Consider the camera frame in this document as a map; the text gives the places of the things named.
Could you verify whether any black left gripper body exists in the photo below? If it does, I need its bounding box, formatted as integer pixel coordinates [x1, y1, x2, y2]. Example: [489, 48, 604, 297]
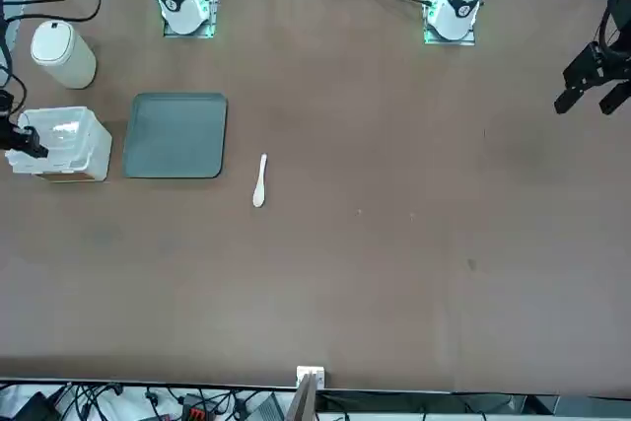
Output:
[595, 0, 631, 67]

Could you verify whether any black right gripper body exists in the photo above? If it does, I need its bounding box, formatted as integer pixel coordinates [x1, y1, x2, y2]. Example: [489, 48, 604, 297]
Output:
[0, 89, 24, 150]

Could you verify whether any translucent white lidded container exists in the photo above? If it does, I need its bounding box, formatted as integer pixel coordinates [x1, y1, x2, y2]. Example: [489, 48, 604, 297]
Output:
[5, 105, 113, 183]

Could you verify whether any white cylindrical canister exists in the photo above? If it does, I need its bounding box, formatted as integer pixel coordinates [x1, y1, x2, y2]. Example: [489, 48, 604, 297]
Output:
[30, 19, 98, 91]

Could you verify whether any grey-green rectangular tray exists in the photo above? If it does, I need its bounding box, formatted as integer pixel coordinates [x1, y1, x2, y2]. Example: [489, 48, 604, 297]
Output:
[120, 91, 229, 179]

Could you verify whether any white plastic spoon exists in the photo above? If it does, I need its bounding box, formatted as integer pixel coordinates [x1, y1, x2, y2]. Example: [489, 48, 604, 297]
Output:
[252, 153, 270, 209]

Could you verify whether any black box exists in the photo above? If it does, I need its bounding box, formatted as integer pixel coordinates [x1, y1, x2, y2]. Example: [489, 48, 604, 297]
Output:
[12, 390, 58, 421]

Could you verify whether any black device with red parts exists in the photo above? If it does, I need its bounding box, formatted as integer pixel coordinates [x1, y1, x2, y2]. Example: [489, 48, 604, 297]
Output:
[179, 392, 211, 418]

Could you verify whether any grey metal box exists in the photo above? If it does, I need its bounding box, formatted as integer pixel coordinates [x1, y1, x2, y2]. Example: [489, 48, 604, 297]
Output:
[248, 392, 285, 421]

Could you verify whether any silver aluminium frame post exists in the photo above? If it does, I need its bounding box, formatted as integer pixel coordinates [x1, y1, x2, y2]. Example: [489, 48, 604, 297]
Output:
[290, 365, 326, 421]

